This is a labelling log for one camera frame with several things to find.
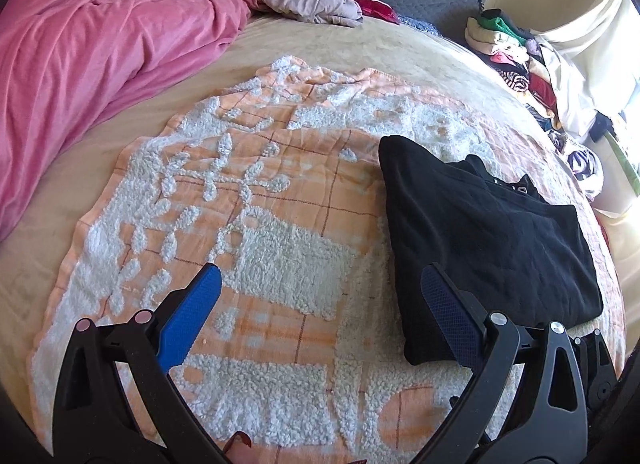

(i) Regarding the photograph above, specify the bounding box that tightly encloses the orange and white fleecy blanket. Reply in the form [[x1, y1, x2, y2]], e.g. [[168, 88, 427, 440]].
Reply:
[[30, 56, 626, 464]]

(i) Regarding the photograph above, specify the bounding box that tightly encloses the white plastic bag of clothes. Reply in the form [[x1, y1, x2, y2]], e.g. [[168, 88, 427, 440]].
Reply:
[[547, 129, 606, 199]]

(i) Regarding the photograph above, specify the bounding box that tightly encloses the red garment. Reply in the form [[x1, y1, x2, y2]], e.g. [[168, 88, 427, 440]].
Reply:
[[350, 0, 401, 25]]

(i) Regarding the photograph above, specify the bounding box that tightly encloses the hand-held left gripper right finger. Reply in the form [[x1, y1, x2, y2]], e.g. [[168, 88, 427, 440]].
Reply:
[[415, 264, 588, 464]]

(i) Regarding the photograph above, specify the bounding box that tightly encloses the person's left hand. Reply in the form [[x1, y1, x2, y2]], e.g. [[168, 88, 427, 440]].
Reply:
[[225, 431, 257, 464]]

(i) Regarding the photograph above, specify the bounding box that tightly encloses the black printed T-shirt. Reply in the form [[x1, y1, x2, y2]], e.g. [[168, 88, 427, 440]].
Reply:
[[377, 135, 604, 367]]

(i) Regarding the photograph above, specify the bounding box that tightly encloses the blue patterned cloth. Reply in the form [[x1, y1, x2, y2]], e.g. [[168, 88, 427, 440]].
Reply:
[[397, 14, 443, 37]]

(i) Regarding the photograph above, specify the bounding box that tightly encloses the pink duvet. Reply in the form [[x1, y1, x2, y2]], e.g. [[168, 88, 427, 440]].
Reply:
[[0, 0, 281, 242]]

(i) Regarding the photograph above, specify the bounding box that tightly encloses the dark hanging garment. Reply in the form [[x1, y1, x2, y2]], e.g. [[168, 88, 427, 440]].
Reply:
[[590, 114, 617, 145]]

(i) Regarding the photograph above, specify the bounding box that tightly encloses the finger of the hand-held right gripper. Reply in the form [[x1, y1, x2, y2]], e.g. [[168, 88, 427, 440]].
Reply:
[[570, 329, 624, 412]]

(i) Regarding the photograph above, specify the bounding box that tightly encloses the pile of folded clothes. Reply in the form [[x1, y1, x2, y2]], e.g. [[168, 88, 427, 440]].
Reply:
[[465, 8, 566, 132]]

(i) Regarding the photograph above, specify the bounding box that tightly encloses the white draped cloth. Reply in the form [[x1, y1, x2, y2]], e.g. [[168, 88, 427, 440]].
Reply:
[[530, 0, 636, 139]]

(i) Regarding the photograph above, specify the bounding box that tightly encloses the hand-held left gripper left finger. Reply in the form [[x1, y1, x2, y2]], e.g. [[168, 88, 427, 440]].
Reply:
[[50, 263, 231, 464]]

